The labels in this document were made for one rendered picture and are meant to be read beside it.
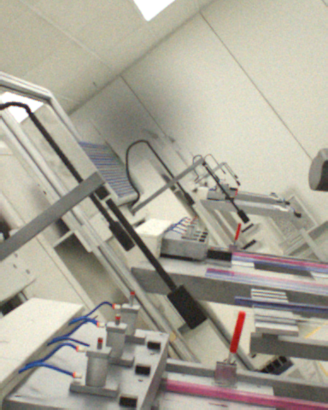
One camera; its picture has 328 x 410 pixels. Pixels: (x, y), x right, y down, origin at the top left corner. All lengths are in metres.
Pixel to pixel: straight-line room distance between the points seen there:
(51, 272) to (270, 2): 7.03
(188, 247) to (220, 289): 0.34
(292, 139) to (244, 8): 1.64
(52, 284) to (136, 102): 6.76
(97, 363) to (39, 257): 1.15
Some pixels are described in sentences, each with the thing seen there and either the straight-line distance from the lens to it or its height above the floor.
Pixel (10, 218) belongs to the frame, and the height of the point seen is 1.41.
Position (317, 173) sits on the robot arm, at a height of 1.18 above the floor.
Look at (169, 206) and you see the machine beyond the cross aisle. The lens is 5.38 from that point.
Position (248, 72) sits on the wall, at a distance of 8.51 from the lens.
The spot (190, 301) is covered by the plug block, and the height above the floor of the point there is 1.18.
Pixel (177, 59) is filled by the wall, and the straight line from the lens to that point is 8.56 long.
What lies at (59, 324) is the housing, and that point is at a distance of 0.95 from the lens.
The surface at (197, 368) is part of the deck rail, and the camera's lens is 1.07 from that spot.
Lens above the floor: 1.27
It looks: 2 degrees up
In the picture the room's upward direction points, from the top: 37 degrees counter-clockwise
